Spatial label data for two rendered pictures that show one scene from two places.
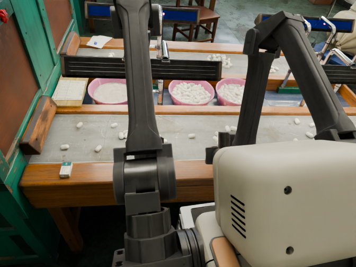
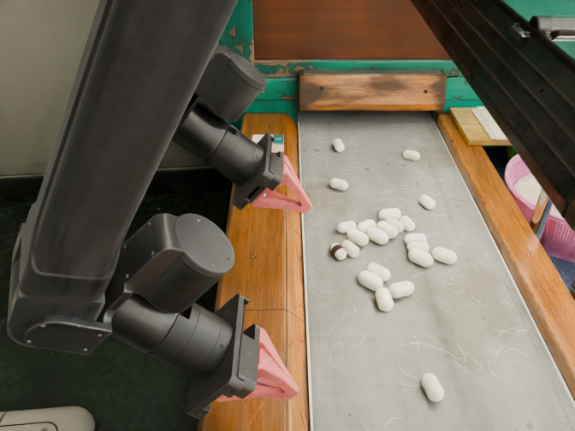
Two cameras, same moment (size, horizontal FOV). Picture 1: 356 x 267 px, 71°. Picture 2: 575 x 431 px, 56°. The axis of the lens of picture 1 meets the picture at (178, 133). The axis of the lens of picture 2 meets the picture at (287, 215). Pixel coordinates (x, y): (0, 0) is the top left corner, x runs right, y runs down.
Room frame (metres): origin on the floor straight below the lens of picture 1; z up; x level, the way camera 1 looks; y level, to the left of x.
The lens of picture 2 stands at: (0.76, -0.47, 1.27)
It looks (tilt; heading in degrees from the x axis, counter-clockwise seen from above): 36 degrees down; 101
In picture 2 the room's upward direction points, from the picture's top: straight up
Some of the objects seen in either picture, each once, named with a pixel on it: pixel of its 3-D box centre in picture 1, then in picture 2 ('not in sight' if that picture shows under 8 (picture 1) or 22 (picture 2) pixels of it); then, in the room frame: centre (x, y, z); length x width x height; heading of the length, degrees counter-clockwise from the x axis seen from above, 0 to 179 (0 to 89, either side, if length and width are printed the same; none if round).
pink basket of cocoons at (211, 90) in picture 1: (190, 96); not in sight; (1.20, -0.04, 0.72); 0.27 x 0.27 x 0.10
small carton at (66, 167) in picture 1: (65, 169); (268, 143); (0.55, 0.41, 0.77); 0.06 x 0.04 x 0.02; 11
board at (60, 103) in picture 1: (71, 87); (538, 125); (1.07, 0.60, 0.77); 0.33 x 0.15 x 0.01; 11
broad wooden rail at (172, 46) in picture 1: (201, 57); not in sight; (1.77, -0.10, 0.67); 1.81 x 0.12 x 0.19; 101
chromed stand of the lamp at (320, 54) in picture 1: (299, 55); not in sight; (1.54, -0.70, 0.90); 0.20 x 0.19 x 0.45; 101
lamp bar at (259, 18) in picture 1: (305, 22); not in sight; (1.61, -0.67, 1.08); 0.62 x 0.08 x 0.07; 101
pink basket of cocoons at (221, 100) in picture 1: (236, 96); not in sight; (1.26, -0.32, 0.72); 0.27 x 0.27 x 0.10
